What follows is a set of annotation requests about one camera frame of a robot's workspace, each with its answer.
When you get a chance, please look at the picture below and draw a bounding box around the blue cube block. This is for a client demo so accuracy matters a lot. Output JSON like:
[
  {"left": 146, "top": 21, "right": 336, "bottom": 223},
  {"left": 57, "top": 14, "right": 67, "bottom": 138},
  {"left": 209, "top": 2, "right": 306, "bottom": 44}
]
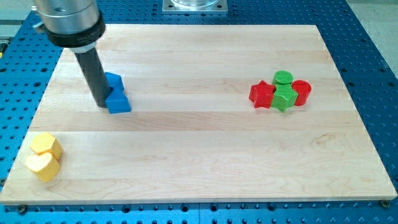
[{"left": 105, "top": 72, "right": 124, "bottom": 91}]

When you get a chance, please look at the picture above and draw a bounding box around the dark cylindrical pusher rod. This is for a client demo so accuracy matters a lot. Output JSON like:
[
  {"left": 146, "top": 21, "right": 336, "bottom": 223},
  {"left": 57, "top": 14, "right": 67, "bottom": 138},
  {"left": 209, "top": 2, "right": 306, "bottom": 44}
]
[{"left": 75, "top": 48, "right": 111, "bottom": 108}]

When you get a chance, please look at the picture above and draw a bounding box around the red star block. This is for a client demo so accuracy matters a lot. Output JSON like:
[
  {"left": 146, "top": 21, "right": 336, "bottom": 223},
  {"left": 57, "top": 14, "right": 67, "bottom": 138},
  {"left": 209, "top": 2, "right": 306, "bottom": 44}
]
[{"left": 249, "top": 80, "right": 276, "bottom": 108}]

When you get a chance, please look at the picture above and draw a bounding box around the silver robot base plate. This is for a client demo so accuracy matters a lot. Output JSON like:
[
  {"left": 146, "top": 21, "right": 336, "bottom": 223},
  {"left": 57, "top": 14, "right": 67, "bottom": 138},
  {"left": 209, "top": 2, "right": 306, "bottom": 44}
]
[{"left": 162, "top": 0, "right": 228, "bottom": 13}]

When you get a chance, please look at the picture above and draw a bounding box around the blue perforated metal table plate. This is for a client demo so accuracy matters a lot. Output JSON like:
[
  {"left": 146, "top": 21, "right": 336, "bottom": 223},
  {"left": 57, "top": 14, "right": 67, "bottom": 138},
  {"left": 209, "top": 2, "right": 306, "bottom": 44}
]
[{"left": 1, "top": 1, "right": 397, "bottom": 223}]

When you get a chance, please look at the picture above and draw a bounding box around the light wooden board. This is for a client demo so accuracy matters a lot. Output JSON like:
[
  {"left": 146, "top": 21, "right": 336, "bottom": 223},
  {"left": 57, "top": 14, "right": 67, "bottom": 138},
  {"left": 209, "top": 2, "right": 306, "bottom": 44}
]
[{"left": 1, "top": 24, "right": 397, "bottom": 205}]

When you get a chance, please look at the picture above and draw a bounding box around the yellow hexagon block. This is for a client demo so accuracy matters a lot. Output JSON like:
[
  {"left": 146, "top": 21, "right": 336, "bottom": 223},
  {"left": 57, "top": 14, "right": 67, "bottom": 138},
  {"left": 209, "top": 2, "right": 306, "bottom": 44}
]
[{"left": 29, "top": 133, "right": 63, "bottom": 160}]

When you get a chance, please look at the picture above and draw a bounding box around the blue triangle block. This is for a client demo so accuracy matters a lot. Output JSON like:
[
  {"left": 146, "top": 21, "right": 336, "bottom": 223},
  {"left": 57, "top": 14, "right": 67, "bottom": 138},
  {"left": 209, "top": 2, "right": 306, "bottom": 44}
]
[{"left": 105, "top": 88, "right": 131, "bottom": 114}]

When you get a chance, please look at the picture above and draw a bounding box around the green circle block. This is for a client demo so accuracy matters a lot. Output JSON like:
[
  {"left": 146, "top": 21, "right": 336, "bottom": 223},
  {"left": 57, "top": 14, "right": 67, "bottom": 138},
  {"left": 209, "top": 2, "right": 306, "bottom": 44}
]
[{"left": 272, "top": 70, "right": 294, "bottom": 85}]

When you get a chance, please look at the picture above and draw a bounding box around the green star block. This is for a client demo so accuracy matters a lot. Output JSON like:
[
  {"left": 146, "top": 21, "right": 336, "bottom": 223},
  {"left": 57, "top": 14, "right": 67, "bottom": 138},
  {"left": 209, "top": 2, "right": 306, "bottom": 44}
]
[{"left": 271, "top": 84, "right": 298, "bottom": 112}]

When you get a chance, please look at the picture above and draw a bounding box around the red circle block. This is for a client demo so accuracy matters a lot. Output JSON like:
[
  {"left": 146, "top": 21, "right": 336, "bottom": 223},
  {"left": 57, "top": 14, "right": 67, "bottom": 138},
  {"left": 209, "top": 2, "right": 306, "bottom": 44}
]
[{"left": 292, "top": 80, "right": 312, "bottom": 106}]

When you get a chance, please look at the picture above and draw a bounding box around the yellow heart block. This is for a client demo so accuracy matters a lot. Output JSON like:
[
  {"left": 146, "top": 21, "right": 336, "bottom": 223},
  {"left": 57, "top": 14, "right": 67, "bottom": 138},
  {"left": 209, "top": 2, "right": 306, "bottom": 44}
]
[{"left": 25, "top": 152, "right": 60, "bottom": 182}]

